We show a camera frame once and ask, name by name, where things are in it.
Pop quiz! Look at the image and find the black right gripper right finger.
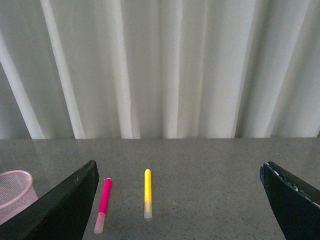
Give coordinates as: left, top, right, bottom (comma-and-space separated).
259, 161, 320, 240

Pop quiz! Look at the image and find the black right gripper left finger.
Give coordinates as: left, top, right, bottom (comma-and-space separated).
0, 160, 99, 240

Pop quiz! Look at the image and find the pink highlighter pen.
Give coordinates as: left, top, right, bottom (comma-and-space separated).
94, 178, 112, 234

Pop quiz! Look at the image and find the pink mesh pen cup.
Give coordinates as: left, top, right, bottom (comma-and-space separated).
0, 170, 39, 224

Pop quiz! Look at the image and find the yellow highlighter pen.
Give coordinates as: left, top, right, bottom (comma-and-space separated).
144, 169, 152, 219

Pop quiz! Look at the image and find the white pleated curtain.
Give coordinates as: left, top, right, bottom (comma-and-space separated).
0, 0, 320, 139

